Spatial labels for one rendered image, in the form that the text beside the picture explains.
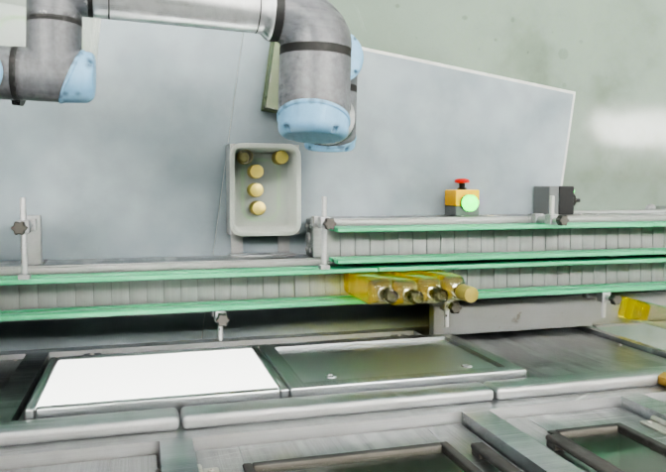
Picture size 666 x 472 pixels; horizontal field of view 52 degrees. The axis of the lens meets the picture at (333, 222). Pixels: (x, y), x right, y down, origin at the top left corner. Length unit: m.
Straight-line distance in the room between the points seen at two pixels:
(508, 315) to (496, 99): 0.60
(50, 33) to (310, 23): 0.37
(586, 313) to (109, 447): 1.34
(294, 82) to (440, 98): 0.88
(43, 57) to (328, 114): 0.42
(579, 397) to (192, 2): 0.95
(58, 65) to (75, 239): 0.75
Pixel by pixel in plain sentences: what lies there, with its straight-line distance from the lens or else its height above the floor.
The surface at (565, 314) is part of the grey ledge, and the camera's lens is 1.97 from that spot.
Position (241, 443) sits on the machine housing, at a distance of 1.12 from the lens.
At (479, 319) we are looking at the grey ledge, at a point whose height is 0.88.
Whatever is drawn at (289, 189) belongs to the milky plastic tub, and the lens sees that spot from 1.72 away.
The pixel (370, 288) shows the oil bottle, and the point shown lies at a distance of 1.49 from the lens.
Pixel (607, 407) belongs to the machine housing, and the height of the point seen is 1.43.
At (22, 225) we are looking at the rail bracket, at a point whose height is 1.01.
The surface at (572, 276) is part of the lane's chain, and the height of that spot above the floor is 0.88.
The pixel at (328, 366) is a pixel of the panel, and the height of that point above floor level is 1.17.
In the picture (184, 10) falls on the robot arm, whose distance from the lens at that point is 1.07.
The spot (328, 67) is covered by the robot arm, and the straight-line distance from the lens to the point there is 1.08.
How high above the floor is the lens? 2.47
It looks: 74 degrees down
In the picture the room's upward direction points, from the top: 101 degrees clockwise
